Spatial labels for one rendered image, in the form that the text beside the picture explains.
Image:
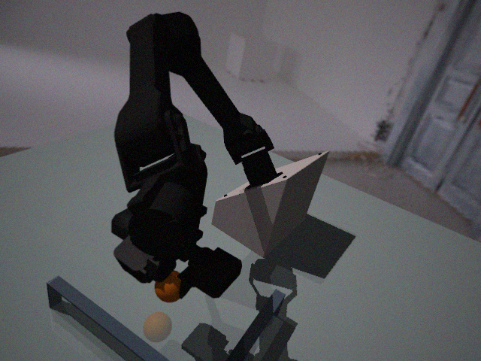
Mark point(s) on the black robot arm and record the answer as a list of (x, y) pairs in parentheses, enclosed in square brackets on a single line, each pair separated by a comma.
[(149, 128)]

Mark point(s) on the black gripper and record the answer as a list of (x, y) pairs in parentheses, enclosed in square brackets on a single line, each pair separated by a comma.
[(211, 271)]

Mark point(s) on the brown ball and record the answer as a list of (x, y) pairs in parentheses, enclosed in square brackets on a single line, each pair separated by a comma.
[(168, 290)]

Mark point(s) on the translucent tan ball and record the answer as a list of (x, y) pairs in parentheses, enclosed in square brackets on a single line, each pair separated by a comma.
[(157, 327)]

